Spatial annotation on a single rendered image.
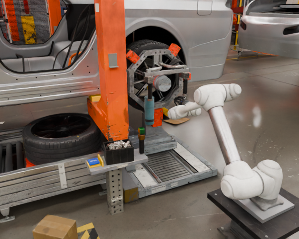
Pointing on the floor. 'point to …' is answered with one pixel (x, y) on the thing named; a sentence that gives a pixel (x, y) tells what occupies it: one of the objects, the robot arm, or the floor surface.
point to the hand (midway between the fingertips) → (174, 98)
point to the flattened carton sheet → (177, 121)
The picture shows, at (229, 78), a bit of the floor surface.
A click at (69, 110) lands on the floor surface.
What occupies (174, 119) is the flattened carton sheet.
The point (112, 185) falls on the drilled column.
